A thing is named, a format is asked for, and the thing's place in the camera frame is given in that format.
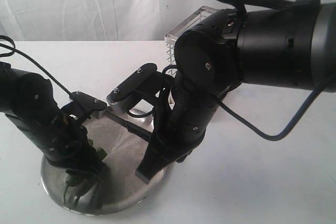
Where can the green cucumber with stem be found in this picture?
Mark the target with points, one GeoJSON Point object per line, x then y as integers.
{"type": "Point", "coordinates": [76, 179]}

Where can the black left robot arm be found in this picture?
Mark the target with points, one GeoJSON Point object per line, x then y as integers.
{"type": "Point", "coordinates": [27, 101]}

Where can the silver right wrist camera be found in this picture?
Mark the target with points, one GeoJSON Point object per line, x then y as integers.
{"type": "Point", "coordinates": [143, 84]}

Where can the black kitchen knife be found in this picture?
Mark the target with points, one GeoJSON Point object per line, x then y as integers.
{"type": "Point", "coordinates": [131, 127]}

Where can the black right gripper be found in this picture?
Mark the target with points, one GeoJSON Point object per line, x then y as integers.
{"type": "Point", "coordinates": [182, 115]}

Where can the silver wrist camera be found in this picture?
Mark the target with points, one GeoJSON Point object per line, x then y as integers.
{"type": "Point", "coordinates": [143, 84]}
{"type": "Point", "coordinates": [84, 106]}

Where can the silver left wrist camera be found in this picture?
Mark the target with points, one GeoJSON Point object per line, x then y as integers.
{"type": "Point", "coordinates": [84, 106]}

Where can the round stainless steel plate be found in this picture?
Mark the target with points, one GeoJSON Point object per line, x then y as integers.
{"type": "Point", "coordinates": [118, 187]}

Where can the steel wire utensil basket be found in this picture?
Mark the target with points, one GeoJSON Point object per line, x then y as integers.
{"type": "Point", "coordinates": [185, 29]}

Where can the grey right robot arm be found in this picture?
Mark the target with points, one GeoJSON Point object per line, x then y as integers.
{"type": "Point", "coordinates": [276, 43]}

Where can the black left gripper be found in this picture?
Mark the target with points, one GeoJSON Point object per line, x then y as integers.
{"type": "Point", "coordinates": [64, 144]}

